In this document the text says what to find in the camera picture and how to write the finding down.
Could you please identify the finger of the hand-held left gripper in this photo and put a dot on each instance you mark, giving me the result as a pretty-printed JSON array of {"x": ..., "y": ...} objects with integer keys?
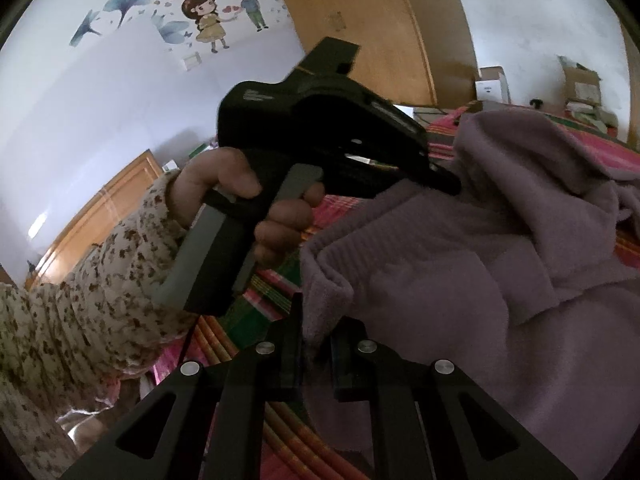
[{"x": 442, "y": 182}]

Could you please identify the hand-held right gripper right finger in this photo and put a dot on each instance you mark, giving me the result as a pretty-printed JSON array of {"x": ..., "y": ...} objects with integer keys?
[{"x": 345, "y": 370}]

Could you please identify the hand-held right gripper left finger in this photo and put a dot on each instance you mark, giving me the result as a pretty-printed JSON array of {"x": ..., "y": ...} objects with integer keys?
[{"x": 287, "y": 370}]

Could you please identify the purple fleece cloth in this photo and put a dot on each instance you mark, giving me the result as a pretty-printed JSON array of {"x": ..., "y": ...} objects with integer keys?
[{"x": 450, "y": 270}]

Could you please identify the person's left hand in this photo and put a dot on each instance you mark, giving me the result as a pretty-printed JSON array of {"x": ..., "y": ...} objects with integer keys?
[{"x": 225, "y": 170}]

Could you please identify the plaid bed sheet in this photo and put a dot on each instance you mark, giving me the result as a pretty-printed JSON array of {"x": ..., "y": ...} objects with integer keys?
[{"x": 270, "y": 295}]

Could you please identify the white cardboard box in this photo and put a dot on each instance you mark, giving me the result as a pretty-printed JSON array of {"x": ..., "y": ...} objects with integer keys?
[{"x": 492, "y": 87}]

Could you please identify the wooden wardrobe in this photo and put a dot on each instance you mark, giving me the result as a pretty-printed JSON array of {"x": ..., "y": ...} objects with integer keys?
[{"x": 360, "y": 20}]

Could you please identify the brown cardboard box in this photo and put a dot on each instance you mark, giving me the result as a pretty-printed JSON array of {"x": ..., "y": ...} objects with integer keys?
[{"x": 580, "y": 85}]

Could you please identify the plastic-covered doorway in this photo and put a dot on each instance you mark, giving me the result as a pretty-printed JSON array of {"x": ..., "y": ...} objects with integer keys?
[{"x": 631, "y": 90}]

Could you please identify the wooden headboard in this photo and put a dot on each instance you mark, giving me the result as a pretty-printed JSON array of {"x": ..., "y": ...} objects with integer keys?
[{"x": 100, "y": 210}]

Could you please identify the white wall switch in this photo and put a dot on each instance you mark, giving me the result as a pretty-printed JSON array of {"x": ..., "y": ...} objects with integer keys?
[{"x": 192, "y": 61}]

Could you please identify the cartoon wall sticker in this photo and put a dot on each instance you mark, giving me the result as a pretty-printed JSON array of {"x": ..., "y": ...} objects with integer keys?
[{"x": 210, "y": 15}]

